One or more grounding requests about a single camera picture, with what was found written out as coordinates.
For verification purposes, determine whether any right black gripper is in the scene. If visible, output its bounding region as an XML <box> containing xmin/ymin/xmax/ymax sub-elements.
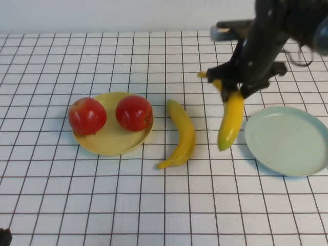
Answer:
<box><xmin>207</xmin><ymin>24</ymin><xmax>292</xmax><ymax>102</ymax></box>

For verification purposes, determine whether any yellow banana with green tip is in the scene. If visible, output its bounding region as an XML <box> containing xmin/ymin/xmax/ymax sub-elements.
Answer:
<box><xmin>196</xmin><ymin>71</ymin><xmax>245</xmax><ymax>152</ymax></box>

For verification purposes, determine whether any yellow plastic banana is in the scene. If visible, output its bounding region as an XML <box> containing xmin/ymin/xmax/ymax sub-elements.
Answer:
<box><xmin>156</xmin><ymin>99</ymin><xmax>196</xmax><ymax>170</ymax></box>

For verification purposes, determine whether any red apple with yellow patch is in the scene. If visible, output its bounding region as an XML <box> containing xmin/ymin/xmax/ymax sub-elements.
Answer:
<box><xmin>68</xmin><ymin>96</ymin><xmax>107</xmax><ymax>136</ymax></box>

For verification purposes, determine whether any light blue round plate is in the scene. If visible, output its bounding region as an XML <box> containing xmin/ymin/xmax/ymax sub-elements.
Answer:
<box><xmin>244</xmin><ymin>106</ymin><xmax>328</xmax><ymax>177</ymax></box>

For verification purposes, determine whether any yellow round plate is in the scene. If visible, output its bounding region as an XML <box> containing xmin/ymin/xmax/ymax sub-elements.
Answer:
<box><xmin>72</xmin><ymin>91</ymin><xmax>154</xmax><ymax>157</ymax></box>

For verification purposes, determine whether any white grid tablecloth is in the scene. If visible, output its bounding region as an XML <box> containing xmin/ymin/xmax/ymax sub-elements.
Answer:
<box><xmin>0</xmin><ymin>27</ymin><xmax>328</xmax><ymax>246</ymax></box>

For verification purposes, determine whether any thin black cable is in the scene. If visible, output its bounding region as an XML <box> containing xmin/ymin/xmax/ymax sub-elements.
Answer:
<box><xmin>283</xmin><ymin>42</ymin><xmax>315</xmax><ymax>68</ymax></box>

